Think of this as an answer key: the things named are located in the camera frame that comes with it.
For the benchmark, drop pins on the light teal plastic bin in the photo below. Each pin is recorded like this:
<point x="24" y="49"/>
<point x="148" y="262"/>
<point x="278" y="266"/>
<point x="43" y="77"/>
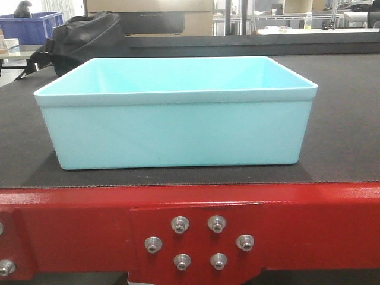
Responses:
<point x="173" y="112"/>

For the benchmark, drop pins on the black conveyor belt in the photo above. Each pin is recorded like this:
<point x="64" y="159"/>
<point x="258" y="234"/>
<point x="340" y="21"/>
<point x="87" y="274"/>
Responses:
<point x="341" y="142"/>

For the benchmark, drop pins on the cardboard box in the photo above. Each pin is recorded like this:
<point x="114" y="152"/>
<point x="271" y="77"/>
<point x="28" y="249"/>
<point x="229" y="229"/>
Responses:
<point x="159" y="18"/>

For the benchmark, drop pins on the black backpack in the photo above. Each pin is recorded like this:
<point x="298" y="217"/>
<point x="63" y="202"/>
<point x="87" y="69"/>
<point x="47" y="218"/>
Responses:
<point x="77" y="41"/>

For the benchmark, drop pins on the yellow drink bottle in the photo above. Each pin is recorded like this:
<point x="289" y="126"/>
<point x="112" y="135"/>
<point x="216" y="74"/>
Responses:
<point x="308" y="21"/>

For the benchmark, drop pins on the blue crate in background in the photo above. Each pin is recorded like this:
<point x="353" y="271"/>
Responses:
<point x="34" y="30"/>

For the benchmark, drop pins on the white paper cup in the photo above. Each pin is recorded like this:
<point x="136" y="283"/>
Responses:
<point x="13" y="45"/>

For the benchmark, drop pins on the red conveyor frame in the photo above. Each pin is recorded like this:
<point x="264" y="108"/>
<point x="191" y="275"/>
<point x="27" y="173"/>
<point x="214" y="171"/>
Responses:
<point x="204" y="234"/>

